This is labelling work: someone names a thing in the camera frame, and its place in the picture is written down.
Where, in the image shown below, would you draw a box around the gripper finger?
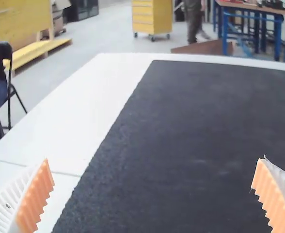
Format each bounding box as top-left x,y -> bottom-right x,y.
250,154 -> 285,233
0,158 -> 55,233

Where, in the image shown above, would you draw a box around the black mat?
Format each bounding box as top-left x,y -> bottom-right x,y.
52,60 -> 285,233

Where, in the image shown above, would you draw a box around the black folding chair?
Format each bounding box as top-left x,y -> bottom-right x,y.
0,41 -> 28,139

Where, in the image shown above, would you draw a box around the yellow wooden pallet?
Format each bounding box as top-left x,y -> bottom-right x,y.
3,38 -> 73,77

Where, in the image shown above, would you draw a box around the brown cardboard sheet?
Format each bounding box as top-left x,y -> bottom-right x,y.
171,38 -> 234,57

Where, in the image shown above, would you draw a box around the wooden crate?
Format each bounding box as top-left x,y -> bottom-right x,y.
0,0 -> 68,51

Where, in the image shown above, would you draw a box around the person's legs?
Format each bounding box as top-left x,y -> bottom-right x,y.
184,0 -> 212,45

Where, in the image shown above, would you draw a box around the yellow wheeled cabinet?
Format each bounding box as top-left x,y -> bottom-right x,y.
132,0 -> 174,42

